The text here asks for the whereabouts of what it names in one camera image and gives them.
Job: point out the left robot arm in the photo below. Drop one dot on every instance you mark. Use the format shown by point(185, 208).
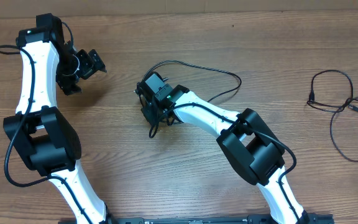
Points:
point(41, 135)

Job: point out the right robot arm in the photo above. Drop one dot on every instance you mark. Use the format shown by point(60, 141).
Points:
point(249, 145)

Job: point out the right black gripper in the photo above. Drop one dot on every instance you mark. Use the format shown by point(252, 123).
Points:
point(148, 114)

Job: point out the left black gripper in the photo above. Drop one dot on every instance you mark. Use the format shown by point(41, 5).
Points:
point(66, 82)

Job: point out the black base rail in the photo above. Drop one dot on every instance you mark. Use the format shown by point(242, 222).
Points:
point(250, 219)

